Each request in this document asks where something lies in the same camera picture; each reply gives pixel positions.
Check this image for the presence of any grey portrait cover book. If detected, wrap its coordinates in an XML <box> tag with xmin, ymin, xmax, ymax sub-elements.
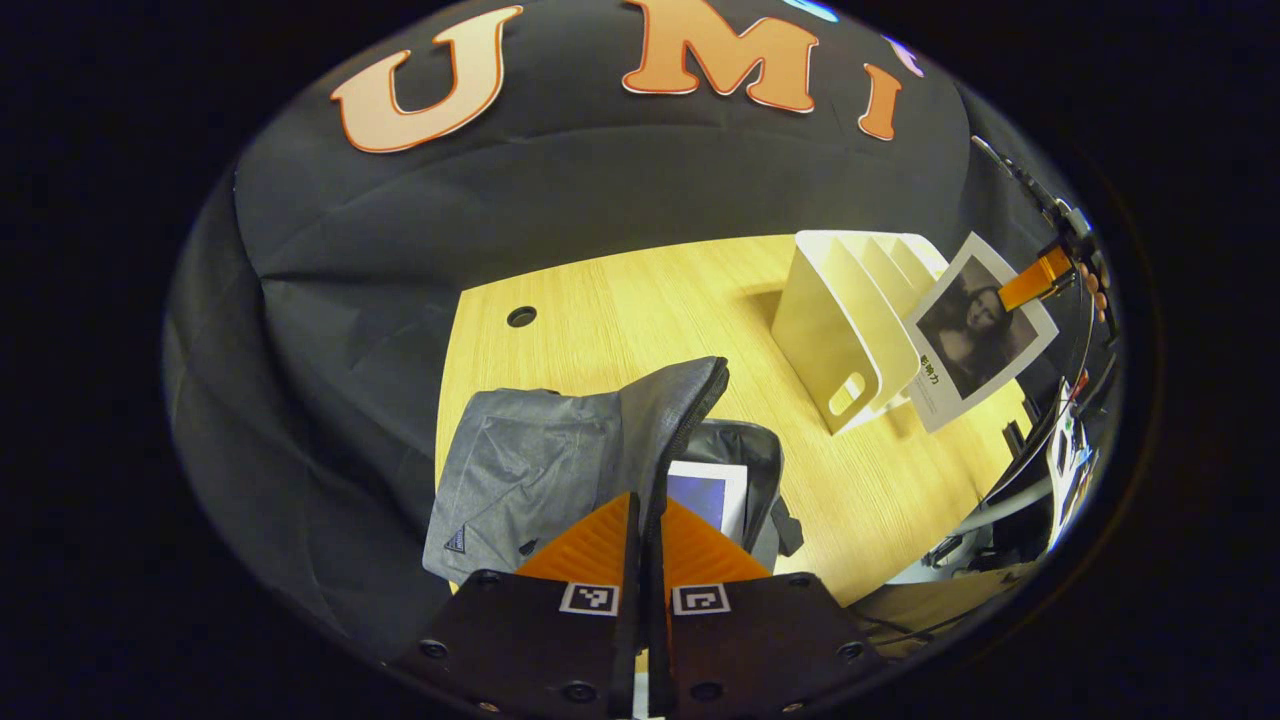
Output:
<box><xmin>904</xmin><ymin>232</ymin><xmax>1060</xmax><ymax>434</ymax></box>

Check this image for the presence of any grey schoolbag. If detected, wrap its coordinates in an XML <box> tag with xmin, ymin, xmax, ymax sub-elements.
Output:
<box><xmin>421</xmin><ymin>355</ymin><xmax>807</xmax><ymax>593</ymax></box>

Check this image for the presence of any white bookshelf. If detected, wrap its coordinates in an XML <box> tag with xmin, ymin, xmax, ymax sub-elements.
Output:
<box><xmin>770</xmin><ymin>230</ymin><xmax>952</xmax><ymax>437</ymax></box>

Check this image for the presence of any blue cover book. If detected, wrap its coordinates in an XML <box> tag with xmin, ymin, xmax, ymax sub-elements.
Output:
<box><xmin>665</xmin><ymin>459</ymin><xmax>750</xmax><ymax>547</ymax></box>

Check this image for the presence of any white electronic device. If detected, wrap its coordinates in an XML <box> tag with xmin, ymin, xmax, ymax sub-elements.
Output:
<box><xmin>1045</xmin><ymin>380</ymin><xmax>1101</xmax><ymax>551</ymax></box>

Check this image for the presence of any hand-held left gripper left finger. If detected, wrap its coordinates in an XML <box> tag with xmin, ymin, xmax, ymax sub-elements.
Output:
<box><xmin>393</xmin><ymin>490</ymin><xmax>642</xmax><ymax>717</ymax></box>

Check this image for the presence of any grey metal bar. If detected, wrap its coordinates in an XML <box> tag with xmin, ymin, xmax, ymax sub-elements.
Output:
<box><xmin>950</xmin><ymin>478</ymin><xmax>1057</xmax><ymax>537</ymax></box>

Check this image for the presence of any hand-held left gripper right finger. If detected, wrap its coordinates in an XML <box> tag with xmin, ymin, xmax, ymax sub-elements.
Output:
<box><xmin>645</xmin><ymin>495</ymin><xmax>888</xmax><ymax>717</ymax></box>

